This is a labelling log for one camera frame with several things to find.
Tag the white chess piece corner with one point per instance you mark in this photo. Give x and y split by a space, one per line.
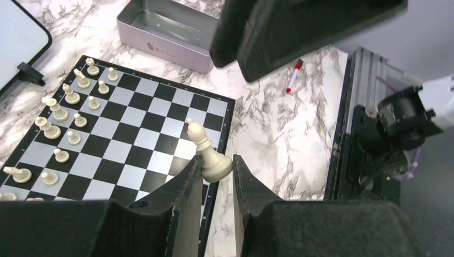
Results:
92 69

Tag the white rook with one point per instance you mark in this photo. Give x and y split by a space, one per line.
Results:
8 196

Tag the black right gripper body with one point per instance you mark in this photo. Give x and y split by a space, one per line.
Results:
277 32

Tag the white pawn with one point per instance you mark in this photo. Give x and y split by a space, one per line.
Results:
50 178
61 156
103 88
79 120
93 103
112 75
73 138

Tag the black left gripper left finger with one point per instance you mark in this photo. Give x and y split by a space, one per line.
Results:
164 223

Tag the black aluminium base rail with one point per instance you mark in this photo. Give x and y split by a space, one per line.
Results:
360 165

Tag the black silver chessboard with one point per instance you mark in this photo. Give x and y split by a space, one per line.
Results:
134 143

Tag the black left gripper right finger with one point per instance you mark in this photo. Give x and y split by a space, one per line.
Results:
267 225

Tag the white bishop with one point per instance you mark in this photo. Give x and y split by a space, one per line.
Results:
22 175
216 166

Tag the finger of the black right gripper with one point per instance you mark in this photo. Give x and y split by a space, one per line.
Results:
238 34

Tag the white chess piece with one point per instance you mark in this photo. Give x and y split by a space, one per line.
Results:
71 97
82 80

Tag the pink tin tray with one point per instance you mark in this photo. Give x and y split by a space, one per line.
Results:
169 30

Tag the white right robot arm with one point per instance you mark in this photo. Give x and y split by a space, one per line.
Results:
409 116

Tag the red white marker pen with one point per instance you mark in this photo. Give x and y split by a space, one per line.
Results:
294 75

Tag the white queen piece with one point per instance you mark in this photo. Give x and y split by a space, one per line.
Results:
58 113

